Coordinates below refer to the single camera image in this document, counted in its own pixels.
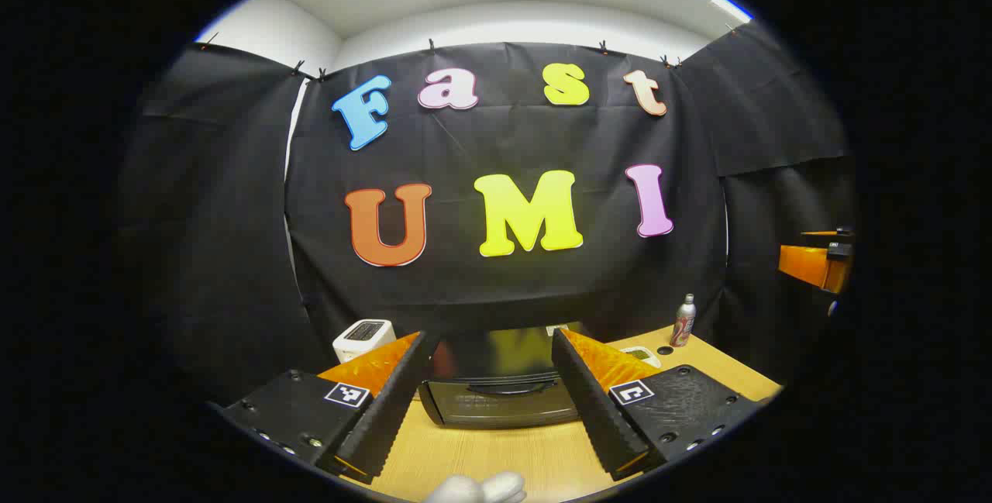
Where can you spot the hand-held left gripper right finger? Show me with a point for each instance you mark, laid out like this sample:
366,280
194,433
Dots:
597,410

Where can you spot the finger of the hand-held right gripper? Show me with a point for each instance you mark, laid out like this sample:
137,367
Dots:
806,264

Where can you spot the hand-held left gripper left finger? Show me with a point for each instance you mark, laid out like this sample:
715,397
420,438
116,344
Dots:
387,410

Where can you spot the black electric oven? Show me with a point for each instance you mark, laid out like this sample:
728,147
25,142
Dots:
496,402

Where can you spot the white divided snack tray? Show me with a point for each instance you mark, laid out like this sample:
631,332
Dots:
645,356

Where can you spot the white toaster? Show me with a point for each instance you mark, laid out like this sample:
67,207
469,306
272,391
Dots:
360,336

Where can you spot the silver bottle with red label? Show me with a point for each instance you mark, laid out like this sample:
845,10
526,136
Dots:
683,325

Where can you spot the white rounded object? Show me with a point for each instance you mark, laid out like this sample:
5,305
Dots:
480,490

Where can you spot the ceiling light panel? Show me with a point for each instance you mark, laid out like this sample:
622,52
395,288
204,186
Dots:
731,7

